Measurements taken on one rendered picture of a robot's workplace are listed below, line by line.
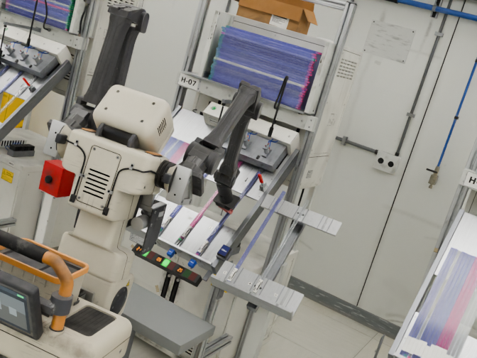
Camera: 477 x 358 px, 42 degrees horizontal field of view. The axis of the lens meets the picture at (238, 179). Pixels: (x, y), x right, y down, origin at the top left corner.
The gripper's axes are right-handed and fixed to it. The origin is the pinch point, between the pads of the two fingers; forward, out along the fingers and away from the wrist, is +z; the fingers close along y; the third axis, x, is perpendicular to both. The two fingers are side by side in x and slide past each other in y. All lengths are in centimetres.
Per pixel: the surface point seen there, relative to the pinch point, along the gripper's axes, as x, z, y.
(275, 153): -33.9, -5.2, -3.6
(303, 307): -52, 174, 2
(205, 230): 12.7, 0.9, 4.4
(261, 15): -103, -20, 43
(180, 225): 15.5, 0.8, 15.7
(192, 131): -33, 0, 43
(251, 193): -13.4, 0.9, -2.9
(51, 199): 24, 18, 95
